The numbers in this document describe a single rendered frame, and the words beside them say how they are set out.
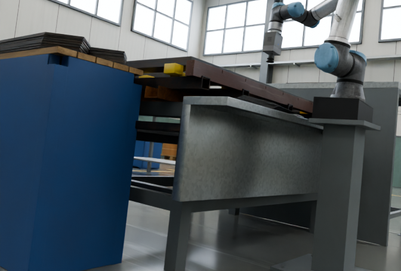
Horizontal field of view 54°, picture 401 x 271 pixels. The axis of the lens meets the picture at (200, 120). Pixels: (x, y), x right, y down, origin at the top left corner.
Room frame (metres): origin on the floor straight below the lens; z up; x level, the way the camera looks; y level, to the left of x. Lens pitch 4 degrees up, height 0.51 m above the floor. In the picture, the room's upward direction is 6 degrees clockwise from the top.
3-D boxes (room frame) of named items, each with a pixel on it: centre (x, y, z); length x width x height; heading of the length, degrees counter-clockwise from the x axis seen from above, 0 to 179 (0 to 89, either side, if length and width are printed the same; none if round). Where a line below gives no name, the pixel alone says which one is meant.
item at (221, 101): (1.89, -0.42, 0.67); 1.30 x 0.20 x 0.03; 141
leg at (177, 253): (1.62, 0.04, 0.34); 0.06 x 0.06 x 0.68; 51
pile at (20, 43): (1.74, 0.69, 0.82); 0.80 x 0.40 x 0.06; 51
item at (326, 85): (3.16, -0.93, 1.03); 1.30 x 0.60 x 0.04; 51
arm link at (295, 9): (1.99, -0.42, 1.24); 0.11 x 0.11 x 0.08; 33
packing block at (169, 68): (1.56, 0.13, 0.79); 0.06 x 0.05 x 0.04; 51
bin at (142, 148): (7.08, 0.99, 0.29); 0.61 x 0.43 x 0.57; 49
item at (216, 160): (1.94, -0.36, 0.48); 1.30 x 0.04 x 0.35; 141
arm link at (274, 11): (2.06, -0.35, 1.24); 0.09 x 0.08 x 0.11; 33
